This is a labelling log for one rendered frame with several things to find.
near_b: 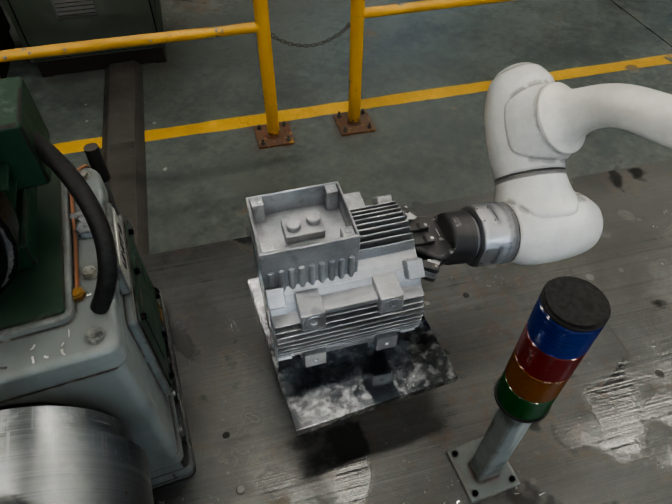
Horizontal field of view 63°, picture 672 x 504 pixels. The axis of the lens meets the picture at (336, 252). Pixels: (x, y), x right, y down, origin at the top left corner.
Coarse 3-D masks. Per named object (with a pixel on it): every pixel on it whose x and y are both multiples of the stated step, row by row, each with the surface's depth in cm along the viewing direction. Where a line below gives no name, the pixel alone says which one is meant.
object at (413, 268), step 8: (376, 200) 76; (384, 200) 76; (408, 264) 68; (416, 264) 68; (408, 272) 68; (416, 272) 68; (424, 272) 68; (272, 288) 66; (280, 288) 65; (272, 296) 65; (280, 296) 65; (272, 304) 65; (280, 304) 65; (280, 360) 74
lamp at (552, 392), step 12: (516, 360) 56; (516, 372) 57; (516, 384) 57; (528, 384) 56; (540, 384) 55; (552, 384) 54; (564, 384) 56; (528, 396) 57; (540, 396) 56; (552, 396) 57
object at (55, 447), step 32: (0, 416) 49; (32, 416) 50; (64, 416) 51; (96, 416) 54; (0, 448) 46; (32, 448) 47; (64, 448) 48; (96, 448) 50; (128, 448) 54; (0, 480) 44; (32, 480) 45; (64, 480) 46; (96, 480) 48; (128, 480) 51
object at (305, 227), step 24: (288, 192) 69; (312, 192) 70; (336, 192) 69; (264, 216) 69; (288, 216) 70; (312, 216) 67; (336, 216) 70; (264, 240) 67; (288, 240) 66; (312, 240) 67; (336, 240) 63; (264, 264) 63; (288, 264) 64; (312, 264) 65; (336, 264) 66; (264, 288) 67
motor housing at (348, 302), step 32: (384, 224) 71; (256, 256) 80; (384, 256) 70; (416, 256) 70; (288, 288) 67; (320, 288) 68; (352, 288) 69; (416, 288) 70; (288, 320) 67; (352, 320) 69; (384, 320) 70; (416, 320) 72; (288, 352) 70
